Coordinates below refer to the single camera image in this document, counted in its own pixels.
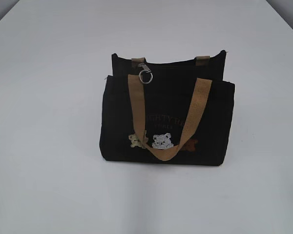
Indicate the black canvas tote bag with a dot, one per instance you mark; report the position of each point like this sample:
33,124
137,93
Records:
167,113

